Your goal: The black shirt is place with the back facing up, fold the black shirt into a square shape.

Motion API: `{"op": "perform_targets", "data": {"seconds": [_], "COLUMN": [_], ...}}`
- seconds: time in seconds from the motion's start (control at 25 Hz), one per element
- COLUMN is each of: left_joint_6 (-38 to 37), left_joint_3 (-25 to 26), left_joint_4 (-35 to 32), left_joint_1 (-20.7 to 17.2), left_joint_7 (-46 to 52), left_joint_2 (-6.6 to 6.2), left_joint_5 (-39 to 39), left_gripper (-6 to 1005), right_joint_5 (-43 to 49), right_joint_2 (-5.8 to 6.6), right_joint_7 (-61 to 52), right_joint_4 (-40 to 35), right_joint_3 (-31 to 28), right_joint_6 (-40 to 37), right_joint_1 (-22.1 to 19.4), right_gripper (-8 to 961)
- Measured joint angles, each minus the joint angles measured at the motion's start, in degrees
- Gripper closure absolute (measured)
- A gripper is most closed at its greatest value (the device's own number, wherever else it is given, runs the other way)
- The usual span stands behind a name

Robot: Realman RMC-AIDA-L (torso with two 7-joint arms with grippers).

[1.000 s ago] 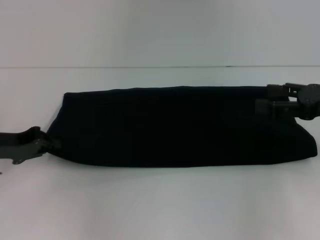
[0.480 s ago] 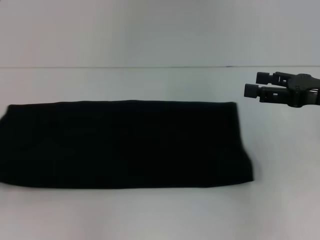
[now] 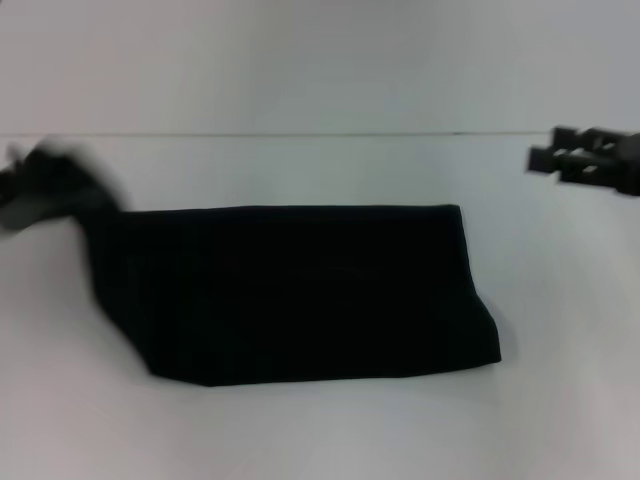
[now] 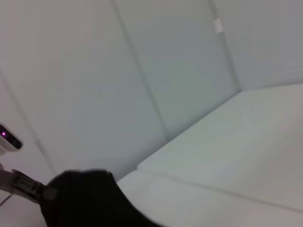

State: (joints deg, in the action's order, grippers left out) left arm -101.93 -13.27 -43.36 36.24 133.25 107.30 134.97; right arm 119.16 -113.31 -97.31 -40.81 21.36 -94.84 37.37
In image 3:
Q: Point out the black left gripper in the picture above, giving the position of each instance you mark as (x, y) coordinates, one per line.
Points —
(20, 210)

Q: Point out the black t-shirt with white print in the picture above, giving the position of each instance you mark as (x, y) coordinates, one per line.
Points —
(300, 290)

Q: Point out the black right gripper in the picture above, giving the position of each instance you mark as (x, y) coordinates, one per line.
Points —
(629, 165)

